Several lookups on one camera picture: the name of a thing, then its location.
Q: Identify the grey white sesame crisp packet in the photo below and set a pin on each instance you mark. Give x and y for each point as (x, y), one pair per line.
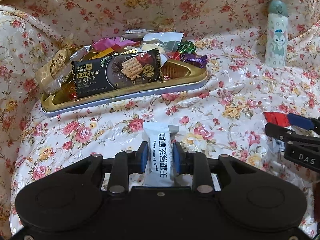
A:
(162, 160)

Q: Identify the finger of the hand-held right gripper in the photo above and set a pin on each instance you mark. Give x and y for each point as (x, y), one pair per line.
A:
(282, 132)
(300, 121)

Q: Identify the red white snack packet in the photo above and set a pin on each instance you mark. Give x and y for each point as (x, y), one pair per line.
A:
(277, 118)

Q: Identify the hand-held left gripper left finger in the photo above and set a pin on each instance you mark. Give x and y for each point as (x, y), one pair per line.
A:
(143, 155)

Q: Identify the white cartoon cat water bottle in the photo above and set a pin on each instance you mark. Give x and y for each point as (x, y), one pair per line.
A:
(275, 45)

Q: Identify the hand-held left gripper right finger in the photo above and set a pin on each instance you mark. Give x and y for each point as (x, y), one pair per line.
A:
(176, 157)

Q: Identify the black cracker packet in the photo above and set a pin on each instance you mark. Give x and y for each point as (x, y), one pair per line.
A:
(112, 75)

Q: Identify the gold tray of snacks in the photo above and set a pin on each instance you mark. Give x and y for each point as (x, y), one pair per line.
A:
(55, 70)

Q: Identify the gold tin with blue rim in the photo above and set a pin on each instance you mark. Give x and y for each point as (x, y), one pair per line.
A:
(125, 98)

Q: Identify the floral sofa cover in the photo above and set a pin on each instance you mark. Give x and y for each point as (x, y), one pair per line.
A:
(225, 92)

